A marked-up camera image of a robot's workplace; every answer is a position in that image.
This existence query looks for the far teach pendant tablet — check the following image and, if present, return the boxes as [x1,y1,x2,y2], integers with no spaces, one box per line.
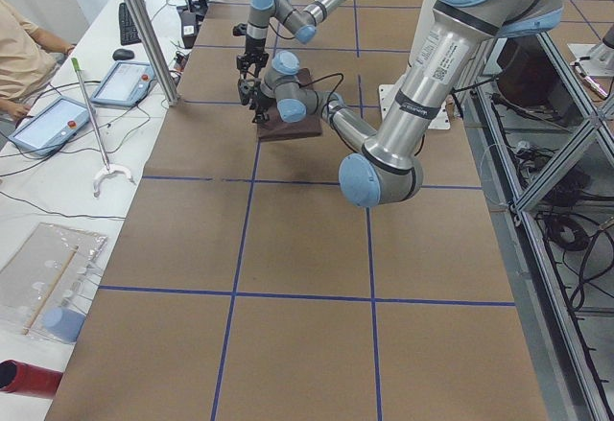
[90,60,155,107]

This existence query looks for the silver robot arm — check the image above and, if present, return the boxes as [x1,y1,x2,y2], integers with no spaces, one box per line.
[233,0,346,78]
[236,0,563,208]

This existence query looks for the red cylinder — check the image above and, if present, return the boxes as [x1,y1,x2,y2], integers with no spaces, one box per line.
[1,360,63,399]

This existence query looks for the clear plastic bag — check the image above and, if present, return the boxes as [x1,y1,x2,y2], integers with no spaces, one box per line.
[1,223,107,342]

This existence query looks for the person in beige shirt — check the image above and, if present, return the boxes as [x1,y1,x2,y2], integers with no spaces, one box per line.
[1,0,76,122]

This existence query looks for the dark brown t-shirt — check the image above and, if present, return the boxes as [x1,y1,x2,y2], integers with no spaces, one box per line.
[255,67,324,142]

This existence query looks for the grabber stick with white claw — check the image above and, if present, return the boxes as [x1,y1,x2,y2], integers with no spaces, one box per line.
[71,58,135,198]

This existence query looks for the teach pendant tablet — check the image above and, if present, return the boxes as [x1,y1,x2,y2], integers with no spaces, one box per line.
[9,97,89,157]
[90,60,155,107]

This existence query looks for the black keyboard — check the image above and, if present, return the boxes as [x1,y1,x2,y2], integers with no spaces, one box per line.
[118,2,141,46]

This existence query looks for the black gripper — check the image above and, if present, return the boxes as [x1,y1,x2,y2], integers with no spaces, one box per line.
[237,80,272,125]
[236,36,269,76]

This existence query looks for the aluminium frame post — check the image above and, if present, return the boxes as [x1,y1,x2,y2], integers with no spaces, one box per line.
[124,0,179,106]

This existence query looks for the black computer mouse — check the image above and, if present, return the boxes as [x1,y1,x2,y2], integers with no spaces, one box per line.
[112,48,135,61]

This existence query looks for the near teach pendant tablet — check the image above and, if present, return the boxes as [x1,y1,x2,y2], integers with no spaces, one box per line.
[9,97,89,157]

